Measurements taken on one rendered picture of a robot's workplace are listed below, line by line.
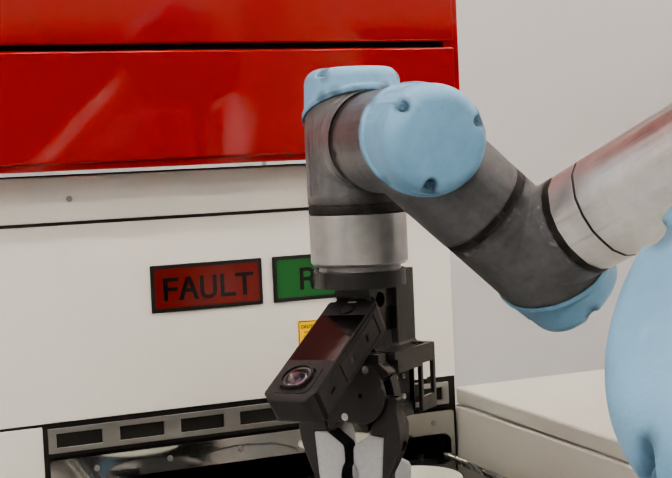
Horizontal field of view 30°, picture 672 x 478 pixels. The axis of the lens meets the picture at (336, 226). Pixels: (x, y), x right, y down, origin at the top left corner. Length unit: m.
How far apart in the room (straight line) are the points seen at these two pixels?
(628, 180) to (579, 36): 2.44
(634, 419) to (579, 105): 2.92
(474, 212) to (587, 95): 2.41
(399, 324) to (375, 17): 0.43
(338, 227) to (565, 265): 0.17
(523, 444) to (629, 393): 0.95
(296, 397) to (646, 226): 0.26
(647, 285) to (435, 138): 0.47
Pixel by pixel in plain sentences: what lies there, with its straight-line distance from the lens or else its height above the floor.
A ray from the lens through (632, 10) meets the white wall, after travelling 3.36.
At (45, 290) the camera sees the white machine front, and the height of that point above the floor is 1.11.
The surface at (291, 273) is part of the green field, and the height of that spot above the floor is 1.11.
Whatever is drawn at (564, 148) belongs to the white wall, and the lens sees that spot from 3.22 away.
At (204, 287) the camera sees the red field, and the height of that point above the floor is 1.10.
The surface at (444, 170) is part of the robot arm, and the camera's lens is 0.82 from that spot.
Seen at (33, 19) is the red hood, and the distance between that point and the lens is 1.21.
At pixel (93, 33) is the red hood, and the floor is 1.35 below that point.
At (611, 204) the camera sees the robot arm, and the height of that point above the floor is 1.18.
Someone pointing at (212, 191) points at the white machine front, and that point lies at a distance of 1.29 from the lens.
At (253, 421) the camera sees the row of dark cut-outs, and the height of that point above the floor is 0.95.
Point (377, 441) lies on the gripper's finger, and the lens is 0.95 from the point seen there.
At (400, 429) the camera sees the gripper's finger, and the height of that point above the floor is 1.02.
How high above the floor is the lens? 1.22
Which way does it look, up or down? 3 degrees down
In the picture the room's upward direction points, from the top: 3 degrees counter-clockwise
